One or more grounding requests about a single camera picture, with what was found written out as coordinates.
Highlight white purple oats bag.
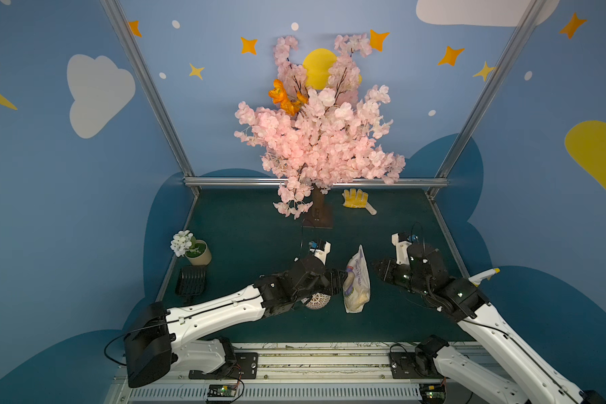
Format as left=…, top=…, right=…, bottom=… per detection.
left=343, top=246, right=371, bottom=314

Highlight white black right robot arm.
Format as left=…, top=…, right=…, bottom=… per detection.
left=375, top=233, right=605, bottom=403

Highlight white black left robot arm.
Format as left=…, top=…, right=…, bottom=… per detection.
left=123, top=254, right=348, bottom=388

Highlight yellow green spray bottle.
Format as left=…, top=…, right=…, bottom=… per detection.
left=468, top=268, right=500, bottom=287

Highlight yellow hand-shaped toy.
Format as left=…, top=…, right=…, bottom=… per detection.
left=343, top=189, right=377, bottom=215

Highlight black plastic scoop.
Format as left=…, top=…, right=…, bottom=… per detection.
left=175, top=265, right=207, bottom=299

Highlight right green circuit board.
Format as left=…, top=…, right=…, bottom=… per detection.
left=419, top=384, right=446, bottom=404

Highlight green circuit board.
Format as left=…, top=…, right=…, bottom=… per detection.
left=419, top=384, right=446, bottom=404
left=206, top=384, right=239, bottom=400

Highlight beige flower pot white flowers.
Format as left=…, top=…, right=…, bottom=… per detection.
left=170, top=230, right=212, bottom=266

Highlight pink blossom artificial tree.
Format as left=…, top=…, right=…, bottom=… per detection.
left=234, top=34, right=406, bottom=228

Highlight left green circuit board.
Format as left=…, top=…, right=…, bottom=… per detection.
left=206, top=384, right=239, bottom=400

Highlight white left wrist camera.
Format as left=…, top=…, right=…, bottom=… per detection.
left=309, top=240, right=331, bottom=265

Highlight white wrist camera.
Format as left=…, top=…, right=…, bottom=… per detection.
left=392, top=232, right=413, bottom=265
left=309, top=240, right=331, bottom=265

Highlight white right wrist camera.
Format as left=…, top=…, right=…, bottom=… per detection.
left=392, top=232, right=413, bottom=265

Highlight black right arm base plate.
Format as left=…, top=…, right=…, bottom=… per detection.
left=389, top=350, right=443, bottom=380

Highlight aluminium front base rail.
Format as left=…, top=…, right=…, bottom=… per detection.
left=105, top=342, right=507, bottom=403

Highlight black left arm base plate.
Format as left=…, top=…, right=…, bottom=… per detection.
left=189, top=352, right=259, bottom=380

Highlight aluminium left frame post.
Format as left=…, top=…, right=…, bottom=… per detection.
left=100, top=0, right=200, bottom=198

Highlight aluminium frame post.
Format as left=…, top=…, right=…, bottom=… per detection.
left=100, top=0, right=200, bottom=198
left=435, top=0, right=548, bottom=181

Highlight aluminium right frame post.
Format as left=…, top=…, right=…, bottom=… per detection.
left=435, top=0, right=548, bottom=181

